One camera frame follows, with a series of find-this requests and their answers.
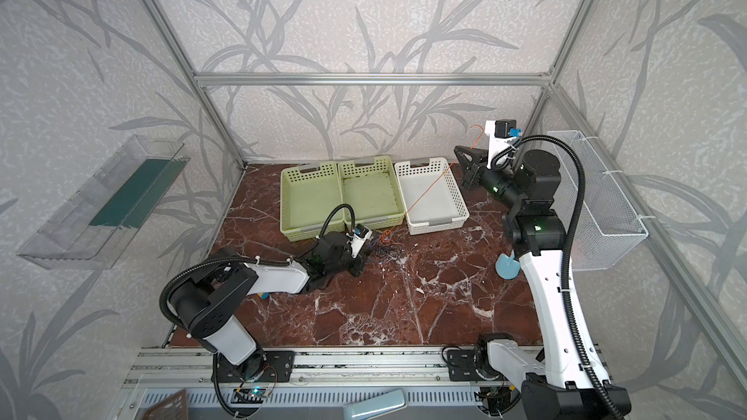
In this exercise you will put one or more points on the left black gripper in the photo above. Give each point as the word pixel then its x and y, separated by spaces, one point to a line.
pixel 358 263

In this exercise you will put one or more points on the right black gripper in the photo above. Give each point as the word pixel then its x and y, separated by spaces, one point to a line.
pixel 478 171

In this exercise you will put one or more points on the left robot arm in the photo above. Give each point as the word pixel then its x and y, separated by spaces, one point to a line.
pixel 203 299

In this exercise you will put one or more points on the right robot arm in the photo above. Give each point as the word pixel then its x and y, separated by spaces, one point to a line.
pixel 571 382

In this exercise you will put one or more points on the white perforated basket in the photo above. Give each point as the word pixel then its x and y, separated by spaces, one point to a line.
pixel 431 196

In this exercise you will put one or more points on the left light green basket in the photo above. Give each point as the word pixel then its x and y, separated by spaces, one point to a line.
pixel 308 193

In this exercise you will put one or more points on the light green basket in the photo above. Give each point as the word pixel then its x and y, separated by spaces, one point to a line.
pixel 371 188
pixel 308 193

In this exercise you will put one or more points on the middle light green basket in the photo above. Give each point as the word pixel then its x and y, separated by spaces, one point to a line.
pixel 371 188

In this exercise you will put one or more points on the light blue scoop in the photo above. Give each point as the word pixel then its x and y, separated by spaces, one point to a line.
pixel 507 266

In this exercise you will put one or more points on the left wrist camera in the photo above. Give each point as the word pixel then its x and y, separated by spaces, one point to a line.
pixel 360 236

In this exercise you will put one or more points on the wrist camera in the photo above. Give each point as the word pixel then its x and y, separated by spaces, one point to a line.
pixel 501 136
pixel 360 236

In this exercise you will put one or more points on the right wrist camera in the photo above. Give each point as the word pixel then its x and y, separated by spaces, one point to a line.
pixel 501 136

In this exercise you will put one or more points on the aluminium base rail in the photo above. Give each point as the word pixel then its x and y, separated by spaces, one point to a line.
pixel 312 377

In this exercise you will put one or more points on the white wire mesh basket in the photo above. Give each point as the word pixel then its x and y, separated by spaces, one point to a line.
pixel 609 227

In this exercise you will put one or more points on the clear plastic wall shelf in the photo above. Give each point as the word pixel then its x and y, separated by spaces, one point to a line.
pixel 93 228

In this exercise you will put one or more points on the aluminium frame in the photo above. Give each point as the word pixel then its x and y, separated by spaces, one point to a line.
pixel 719 330

